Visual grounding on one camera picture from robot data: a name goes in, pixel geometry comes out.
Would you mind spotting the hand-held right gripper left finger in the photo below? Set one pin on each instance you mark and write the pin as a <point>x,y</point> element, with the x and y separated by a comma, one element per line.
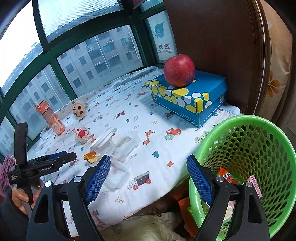
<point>98,178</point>

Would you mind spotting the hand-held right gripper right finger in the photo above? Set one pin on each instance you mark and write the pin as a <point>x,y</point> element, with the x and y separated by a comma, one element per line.
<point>200,178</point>

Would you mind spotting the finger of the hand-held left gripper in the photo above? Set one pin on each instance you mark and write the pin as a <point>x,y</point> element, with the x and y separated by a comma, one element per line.
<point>55,154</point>
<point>67,157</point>

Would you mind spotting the golden wrapper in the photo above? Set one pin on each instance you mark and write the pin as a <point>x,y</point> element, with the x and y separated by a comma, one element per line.
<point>91,157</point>

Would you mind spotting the orange snack packet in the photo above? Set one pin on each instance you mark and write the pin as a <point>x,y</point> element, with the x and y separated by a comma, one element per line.
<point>227,176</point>

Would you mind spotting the white pudding cup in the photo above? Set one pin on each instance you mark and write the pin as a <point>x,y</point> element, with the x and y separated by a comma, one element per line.
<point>227,213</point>

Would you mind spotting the pink snack packet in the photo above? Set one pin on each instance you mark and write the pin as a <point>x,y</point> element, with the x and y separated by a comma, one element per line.
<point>255,187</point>

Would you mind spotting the green plastic mesh basket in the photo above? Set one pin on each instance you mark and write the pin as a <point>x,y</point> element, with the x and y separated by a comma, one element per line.
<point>266,143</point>

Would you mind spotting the person's left forearm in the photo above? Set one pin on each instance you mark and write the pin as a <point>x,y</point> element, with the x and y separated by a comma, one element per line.
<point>11,222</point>

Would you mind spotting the person's left hand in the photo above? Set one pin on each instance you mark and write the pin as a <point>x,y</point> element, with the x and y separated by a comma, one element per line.
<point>19,199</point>

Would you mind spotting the pink patterned cloth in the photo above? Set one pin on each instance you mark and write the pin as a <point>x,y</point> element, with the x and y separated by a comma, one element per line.
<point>5,171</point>

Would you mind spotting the clear plastic container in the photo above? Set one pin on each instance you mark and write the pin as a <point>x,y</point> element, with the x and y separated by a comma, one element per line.
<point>126,143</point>
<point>119,173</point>

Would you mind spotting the crumpled clear red wrapper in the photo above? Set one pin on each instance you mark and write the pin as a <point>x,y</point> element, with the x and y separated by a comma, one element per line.
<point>82,135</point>

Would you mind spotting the orange cardboard box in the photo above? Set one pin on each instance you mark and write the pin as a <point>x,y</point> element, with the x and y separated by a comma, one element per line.
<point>185,204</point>

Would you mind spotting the orange water bottle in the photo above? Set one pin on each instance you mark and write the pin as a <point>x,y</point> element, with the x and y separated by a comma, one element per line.
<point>54,122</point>

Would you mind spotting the clear container with white lid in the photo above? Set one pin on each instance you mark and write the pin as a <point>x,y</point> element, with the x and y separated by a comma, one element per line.
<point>101,141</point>

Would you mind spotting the round cream plush toy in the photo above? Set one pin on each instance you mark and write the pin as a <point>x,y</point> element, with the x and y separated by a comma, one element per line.
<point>78,110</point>

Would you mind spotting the cream quilted bedding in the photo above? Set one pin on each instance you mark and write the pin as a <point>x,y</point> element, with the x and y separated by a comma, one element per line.
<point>150,224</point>

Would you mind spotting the printed blanket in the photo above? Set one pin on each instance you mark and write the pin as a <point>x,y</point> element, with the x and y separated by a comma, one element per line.
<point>150,120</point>

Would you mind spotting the blue patterned cardboard box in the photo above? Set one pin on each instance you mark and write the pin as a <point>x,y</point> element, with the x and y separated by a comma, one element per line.
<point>203,92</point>

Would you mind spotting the red apple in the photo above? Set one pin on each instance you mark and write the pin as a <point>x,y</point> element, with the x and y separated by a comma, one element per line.
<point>179,69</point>

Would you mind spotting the floral beige curtain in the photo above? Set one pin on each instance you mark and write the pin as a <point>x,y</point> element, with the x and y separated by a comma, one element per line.
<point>277,69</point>

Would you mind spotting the white outdoor air conditioner unit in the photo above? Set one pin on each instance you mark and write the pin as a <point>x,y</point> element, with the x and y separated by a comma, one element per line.
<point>161,39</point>

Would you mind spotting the brown wooden panel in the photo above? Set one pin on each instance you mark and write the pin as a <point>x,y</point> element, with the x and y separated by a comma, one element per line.
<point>219,34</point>

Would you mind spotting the pink roller blind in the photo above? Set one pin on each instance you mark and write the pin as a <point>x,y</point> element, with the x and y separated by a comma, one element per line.
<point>138,2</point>

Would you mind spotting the green window frame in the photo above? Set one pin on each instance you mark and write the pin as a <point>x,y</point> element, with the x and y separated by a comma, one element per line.
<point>53,60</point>

